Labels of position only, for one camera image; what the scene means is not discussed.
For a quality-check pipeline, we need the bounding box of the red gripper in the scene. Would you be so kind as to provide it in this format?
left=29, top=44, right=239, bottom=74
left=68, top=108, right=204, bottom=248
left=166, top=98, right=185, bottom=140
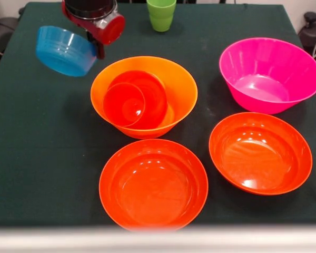
left=62, top=2, right=126, bottom=60

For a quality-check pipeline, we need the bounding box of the blue bowl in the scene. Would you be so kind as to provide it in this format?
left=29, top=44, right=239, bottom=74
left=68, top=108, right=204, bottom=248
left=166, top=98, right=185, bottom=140
left=35, top=25, right=98, bottom=77

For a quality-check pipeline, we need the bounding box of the red cup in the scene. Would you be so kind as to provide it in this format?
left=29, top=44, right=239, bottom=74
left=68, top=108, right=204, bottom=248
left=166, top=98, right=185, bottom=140
left=102, top=82, right=146, bottom=128

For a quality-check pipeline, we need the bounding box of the small red bowl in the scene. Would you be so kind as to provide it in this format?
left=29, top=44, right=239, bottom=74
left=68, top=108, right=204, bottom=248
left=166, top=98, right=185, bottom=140
left=107, top=70, right=169, bottom=130

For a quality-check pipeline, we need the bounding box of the large orange bowl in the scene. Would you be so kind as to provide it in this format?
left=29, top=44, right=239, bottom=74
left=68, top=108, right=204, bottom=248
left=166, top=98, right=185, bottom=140
left=90, top=55, right=199, bottom=140

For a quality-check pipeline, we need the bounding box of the large red bowl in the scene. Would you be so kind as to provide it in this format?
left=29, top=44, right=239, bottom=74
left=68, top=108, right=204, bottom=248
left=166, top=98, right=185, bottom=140
left=209, top=112, right=313, bottom=196
left=98, top=139, right=209, bottom=232

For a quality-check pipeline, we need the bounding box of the large pink bowl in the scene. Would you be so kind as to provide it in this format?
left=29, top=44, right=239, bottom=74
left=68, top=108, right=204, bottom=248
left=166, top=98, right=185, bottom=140
left=219, top=37, right=316, bottom=115

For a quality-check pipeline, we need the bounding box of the green cup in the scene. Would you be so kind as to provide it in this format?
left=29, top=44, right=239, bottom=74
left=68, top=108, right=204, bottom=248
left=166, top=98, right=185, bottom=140
left=146, top=0, right=177, bottom=33

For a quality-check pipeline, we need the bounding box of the dark green table cloth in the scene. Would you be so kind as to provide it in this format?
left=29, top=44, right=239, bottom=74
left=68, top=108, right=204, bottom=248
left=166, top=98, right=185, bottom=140
left=0, top=2, right=316, bottom=227

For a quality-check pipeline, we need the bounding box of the black round device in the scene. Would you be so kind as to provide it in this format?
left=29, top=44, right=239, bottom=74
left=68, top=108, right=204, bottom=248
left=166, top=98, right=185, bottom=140
left=297, top=12, right=316, bottom=57

